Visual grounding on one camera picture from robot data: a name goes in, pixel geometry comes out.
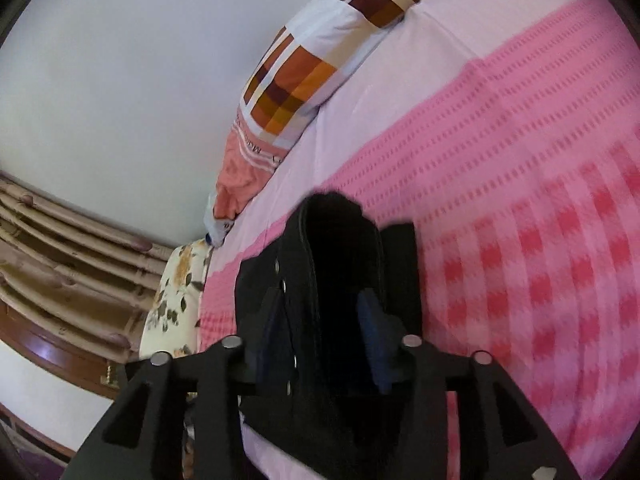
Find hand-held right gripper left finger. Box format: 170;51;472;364
65;285;301;480

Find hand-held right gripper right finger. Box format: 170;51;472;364
357;287;583;480

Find yellow floral pillow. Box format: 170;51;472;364
139;239;215;480

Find black pants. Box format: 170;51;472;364
235;191;425;480

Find pink checked blanket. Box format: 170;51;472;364
199;0;640;480

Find beige patterned curtain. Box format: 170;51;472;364
0;170;173;366

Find plaid orange white pillow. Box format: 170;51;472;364
204;0;473;248

